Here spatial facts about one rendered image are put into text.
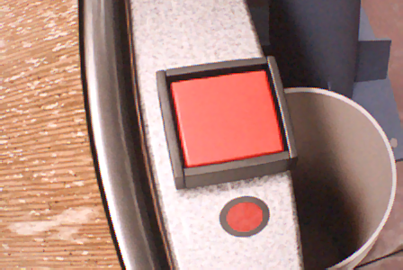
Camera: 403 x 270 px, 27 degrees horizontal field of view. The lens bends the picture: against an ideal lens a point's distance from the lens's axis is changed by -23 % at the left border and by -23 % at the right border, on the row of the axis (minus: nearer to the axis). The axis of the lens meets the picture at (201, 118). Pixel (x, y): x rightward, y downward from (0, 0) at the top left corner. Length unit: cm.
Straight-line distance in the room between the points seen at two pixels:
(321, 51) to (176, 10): 84
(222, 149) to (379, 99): 116
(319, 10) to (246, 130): 82
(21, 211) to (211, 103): 16
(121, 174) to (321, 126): 78
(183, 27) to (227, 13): 3
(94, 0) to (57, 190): 17
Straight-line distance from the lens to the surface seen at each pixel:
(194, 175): 62
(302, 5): 145
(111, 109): 67
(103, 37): 70
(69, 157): 63
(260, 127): 64
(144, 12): 71
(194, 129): 64
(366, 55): 172
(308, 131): 141
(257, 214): 63
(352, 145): 140
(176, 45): 69
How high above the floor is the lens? 148
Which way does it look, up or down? 58 degrees down
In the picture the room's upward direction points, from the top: 1 degrees counter-clockwise
